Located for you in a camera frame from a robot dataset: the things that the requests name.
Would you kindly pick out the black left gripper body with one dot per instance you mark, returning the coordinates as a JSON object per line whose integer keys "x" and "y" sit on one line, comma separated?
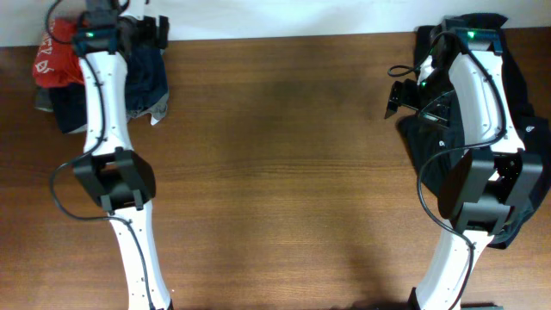
{"x": 141, "y": 33}

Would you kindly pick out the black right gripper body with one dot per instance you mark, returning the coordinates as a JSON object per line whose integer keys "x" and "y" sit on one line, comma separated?
{"x": 430, "y": 99}

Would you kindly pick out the orange t-shirt with white print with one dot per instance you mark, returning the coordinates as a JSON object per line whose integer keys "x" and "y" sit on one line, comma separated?
{"x": 56, "y": 65}

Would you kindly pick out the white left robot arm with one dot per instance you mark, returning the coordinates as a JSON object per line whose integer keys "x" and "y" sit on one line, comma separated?
{"x": 115, "y": 177}

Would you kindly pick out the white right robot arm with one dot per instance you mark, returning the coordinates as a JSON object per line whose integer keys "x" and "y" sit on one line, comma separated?
{"x": 475, "y": 142}

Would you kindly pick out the folded navy blue garment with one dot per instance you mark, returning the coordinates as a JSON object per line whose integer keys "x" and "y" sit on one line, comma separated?
{"x": 146, "y": 70}

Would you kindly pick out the black t-shirt with white letters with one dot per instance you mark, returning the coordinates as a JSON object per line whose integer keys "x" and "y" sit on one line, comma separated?
{"x": 423, "y": 139}

